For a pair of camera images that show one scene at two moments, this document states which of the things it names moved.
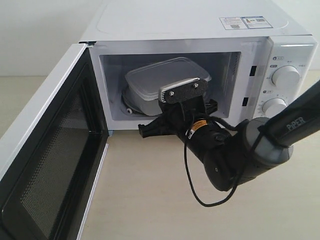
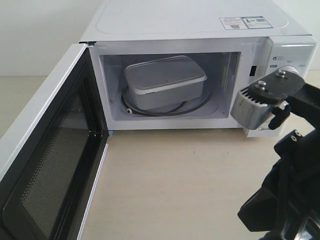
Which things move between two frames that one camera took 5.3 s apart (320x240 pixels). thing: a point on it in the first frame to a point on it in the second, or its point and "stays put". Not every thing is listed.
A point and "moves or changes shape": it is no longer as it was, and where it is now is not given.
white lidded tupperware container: (143, 84) moves or changes shape
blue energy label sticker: (256, 22) stays put
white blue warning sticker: (233, 23) stays put
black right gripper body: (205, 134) to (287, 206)
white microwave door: (51, 154) stays put
